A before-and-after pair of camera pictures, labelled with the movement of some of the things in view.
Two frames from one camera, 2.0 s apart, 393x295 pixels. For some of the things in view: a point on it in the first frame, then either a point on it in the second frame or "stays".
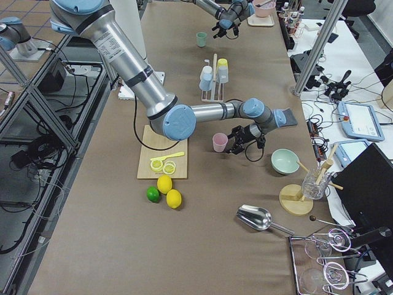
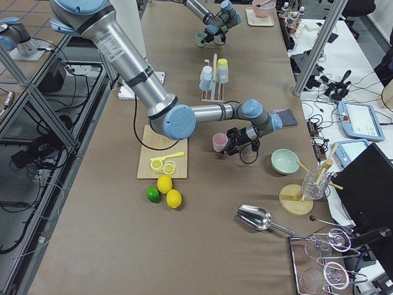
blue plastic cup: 206,82 stays
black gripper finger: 236,31 -> 207,40
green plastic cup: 201,39 stays
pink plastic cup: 220,141 stays
